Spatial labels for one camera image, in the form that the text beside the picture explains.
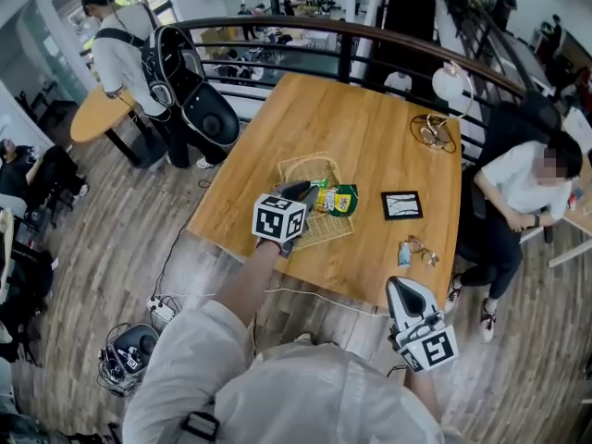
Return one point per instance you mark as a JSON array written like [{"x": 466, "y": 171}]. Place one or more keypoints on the green snack packet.
[{"x": 350, "y": 199}]

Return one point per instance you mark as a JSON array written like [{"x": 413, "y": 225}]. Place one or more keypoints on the black picture frame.
[{"x": 401, "y": 205}]

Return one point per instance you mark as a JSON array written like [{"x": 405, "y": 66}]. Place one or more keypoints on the person's left forearm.
[{"x": 250, "y": 280}]

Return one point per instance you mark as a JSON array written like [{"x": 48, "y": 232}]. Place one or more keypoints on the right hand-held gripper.
[{"x": 423, "y": 336}]

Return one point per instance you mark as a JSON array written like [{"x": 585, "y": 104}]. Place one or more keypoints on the black metal railing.
[{"x": 342, "y": 58}]

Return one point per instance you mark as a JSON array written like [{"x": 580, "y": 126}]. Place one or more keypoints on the white power strip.
[{"x": 162, "y": 308}]

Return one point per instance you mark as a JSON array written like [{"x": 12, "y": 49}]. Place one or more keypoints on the person's right forearm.
[{"x": 423, "y": 393}]

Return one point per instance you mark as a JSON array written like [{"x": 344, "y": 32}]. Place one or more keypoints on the yellow snack packet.
[{"x": 326, "y": 199}]

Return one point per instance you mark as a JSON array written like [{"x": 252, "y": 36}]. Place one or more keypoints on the round wooden side table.
[{"x": 99, "y": 114}]

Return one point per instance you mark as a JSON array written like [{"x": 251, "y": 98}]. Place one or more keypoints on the wicker basket container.
[{"x": 303, "y": 164}]

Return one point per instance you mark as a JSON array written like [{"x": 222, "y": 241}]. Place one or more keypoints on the small blue white packet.
[{"x": 405, "y": 255}]

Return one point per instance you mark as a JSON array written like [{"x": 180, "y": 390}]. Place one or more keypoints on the black wristwatch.
[{"x": 537, "y": 220}]

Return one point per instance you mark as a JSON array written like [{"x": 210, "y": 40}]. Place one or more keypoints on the brown eyeglasses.
[{"x": 423, "y": 250}]

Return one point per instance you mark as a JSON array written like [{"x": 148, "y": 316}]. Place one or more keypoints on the white globe gold lamp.
[{"x": 447, "y": 83}]

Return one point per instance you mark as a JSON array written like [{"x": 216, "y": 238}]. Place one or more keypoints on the person's white shirt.
[{"x": 287, "y": 396}]

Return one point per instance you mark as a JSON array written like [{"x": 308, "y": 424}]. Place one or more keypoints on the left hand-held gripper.
[{"x": 277, "y": 220}]

